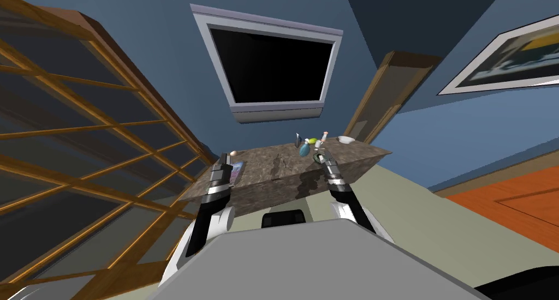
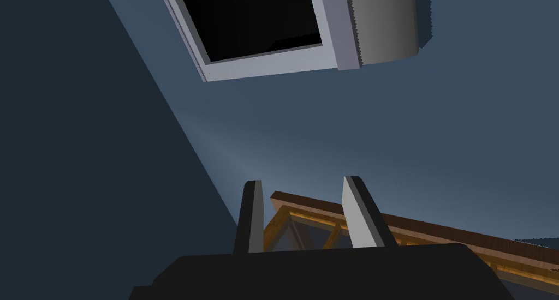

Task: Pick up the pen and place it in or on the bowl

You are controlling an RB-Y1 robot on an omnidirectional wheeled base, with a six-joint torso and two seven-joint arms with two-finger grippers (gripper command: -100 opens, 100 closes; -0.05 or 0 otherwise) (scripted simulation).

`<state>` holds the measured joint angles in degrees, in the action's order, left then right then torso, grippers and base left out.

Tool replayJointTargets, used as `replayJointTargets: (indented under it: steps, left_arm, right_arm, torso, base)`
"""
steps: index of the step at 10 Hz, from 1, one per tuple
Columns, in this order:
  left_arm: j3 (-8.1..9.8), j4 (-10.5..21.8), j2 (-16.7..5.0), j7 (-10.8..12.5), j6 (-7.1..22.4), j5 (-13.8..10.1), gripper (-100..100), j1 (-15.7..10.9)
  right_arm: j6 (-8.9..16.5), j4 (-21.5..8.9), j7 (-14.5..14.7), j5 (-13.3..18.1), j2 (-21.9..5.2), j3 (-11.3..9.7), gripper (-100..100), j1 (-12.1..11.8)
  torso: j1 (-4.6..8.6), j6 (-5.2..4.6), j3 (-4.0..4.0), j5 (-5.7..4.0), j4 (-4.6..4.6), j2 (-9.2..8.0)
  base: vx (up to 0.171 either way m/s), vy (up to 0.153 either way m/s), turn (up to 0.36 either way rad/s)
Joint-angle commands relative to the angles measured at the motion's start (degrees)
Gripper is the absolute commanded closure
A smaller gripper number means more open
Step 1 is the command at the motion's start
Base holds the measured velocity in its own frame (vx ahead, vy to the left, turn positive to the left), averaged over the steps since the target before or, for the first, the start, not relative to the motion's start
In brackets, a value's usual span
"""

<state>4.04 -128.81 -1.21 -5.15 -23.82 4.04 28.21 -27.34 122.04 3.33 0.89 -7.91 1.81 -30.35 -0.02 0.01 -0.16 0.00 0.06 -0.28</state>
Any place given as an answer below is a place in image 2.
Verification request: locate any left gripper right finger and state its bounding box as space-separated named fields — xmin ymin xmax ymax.
xmin=341 ymin=175 xmax=399 ymax=249

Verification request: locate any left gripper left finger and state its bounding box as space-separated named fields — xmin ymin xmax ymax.
xmin=233 ymin=179 xmax=265 ymax=255

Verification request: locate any wooden glass-fronted cabinet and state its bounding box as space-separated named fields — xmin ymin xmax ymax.
xmin=262 ymin=190 xmax=559 ymax=296

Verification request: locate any white framed window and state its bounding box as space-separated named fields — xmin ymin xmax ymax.
xmin=157 ymin=0 xmax=361 ymax=82

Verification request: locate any grey curtain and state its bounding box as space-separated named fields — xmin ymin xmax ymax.
xmin=344 ymin=0 xmax=433 ymax=67

